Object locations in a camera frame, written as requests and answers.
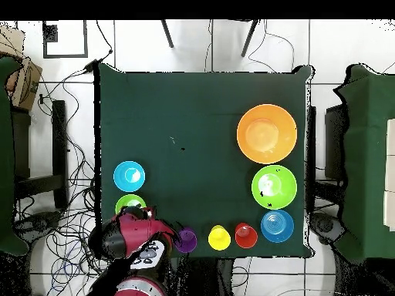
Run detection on small green bowl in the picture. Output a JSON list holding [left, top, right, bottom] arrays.
[[114, 193, 147, 215]]

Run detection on purple cup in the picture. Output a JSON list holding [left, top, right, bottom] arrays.
[[174, 227, 198, 254]]

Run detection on dark green tablecloth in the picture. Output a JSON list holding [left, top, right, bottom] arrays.
[[93, 62, 316, 260]]

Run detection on small cyan bowl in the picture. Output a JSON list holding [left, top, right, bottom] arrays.
[[113, 160, 147, 193]]

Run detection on large orange bowl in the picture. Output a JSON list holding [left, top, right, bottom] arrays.
[[236, 103, 298, 165]]

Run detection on yellow cup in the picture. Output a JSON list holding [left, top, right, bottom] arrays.
[[208, 224, 231, 251]]

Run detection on large green bowl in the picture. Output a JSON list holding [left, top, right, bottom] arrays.
[[251, 164, 298, 210]]

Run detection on red-orange cup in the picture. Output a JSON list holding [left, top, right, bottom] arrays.
[[234, 222, 259, 250]]

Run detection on large blue bowl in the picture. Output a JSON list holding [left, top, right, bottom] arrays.
[[260, 209, 295, 244]]

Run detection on black stand leg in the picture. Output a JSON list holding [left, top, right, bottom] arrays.
[[160, 19, 174, 49], [240, 19, 260, 58]]

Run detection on grey floor base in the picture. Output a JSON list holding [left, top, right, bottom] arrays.
[[309, 212, 346, 246]]

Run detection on black power adapter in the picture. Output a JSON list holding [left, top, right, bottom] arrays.
[[83, 59, 99, 74]]

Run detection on grey base with black knob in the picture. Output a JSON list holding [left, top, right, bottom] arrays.
[[13, 210, 62, 235]]

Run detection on green-clothed side table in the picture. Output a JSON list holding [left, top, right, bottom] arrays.
[[333, 63, 395, 266], [0, 56, 30, 257]]

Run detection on cardboard box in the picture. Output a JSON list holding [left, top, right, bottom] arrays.
[[0, 24, 43, 112]]

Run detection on white boxes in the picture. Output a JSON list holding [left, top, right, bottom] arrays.
[[383, 118, 395, 232]]

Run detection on tangled black floor cables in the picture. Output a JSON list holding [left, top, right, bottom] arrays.
[[13, 70, 161, 296]]

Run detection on black square floor frame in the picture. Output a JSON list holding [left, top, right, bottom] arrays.
[[42, 20, 89, 59]]

